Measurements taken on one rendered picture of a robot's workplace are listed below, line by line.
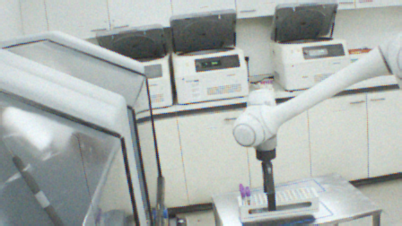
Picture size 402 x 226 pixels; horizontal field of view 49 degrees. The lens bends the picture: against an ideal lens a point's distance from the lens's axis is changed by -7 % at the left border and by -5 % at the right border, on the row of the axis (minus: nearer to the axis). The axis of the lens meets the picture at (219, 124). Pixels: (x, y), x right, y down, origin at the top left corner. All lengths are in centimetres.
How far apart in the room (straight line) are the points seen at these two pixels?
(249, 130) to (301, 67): 229
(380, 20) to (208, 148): 206
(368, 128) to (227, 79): 125
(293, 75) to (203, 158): 96
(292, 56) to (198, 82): 76
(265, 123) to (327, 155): 248
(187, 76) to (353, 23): 173
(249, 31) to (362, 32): 108
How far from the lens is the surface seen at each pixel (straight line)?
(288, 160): 383
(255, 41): 423
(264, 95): 161
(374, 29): 456
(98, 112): 96
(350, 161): 400
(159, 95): 359
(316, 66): 373
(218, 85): 360
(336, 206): 189
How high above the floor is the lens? 163
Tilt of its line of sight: 14 degrees down
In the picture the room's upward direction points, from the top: 6 degrees counter-clockwise
